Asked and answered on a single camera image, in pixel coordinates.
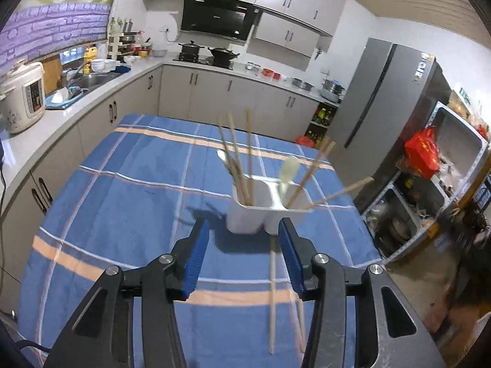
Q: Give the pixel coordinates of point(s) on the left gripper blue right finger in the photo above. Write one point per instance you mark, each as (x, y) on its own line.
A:
(389, 332)

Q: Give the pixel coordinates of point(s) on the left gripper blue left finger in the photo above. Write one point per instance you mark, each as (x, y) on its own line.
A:
(100, 331)

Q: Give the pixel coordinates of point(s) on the wooden chopstick five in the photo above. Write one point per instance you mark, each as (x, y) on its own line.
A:
(301, 318)

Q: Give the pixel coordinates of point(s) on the wooden chopstick four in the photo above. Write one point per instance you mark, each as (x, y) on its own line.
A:
(272, 336)

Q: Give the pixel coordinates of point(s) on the wooden chopstick three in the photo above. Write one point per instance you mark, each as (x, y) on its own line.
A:
(356, 186)

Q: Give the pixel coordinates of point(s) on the wooden chopstick two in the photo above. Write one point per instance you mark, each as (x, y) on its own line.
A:
(324, 150)

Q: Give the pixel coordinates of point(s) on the wooden chopstick one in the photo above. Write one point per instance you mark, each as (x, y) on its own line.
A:
(235, 170)

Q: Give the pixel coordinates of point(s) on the wooden chopstick seven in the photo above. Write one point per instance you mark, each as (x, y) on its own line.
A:
(238, 157)

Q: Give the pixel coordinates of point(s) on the wooden chopstick six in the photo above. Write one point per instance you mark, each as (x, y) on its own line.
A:
(248, 123)

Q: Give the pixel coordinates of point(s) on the cream plastic rice spoon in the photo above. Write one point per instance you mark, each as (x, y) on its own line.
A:
(287, 173)

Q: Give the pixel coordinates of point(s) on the stainless kitchen sink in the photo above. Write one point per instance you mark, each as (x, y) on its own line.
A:
(93, 80)

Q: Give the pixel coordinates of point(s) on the white metal storage shelf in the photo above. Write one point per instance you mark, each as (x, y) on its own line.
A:
(405, 206)

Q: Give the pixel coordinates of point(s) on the white two-compartment utensil holder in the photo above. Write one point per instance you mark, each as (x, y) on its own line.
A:
(269, 208)

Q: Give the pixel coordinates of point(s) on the red plastic bag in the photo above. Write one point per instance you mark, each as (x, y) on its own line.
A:
(423, 152)

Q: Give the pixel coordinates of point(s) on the red waste bin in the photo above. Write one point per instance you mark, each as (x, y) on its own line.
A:
(305, 141)

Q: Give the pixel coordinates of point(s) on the steel steamer pot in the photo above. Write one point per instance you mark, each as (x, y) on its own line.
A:
(332, 91)

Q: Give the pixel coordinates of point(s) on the grey double-door refrigerator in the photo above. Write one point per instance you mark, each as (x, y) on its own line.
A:
(391, 96)

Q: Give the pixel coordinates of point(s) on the grey lower cabinets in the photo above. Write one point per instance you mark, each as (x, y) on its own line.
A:
(39, 160)

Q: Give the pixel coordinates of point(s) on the white rice cooker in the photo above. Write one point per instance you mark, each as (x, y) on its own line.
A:
(23, 100)

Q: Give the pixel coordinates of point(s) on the black cooking pot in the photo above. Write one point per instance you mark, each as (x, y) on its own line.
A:
(189, 52)

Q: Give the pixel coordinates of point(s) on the black wok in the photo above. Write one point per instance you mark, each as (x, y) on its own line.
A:
(222, 57)

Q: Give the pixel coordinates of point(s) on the landscape window blind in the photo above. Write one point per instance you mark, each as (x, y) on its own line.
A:
(38, 28)

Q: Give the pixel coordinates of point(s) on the black range hood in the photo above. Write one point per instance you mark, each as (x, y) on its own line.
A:
(226, 18)

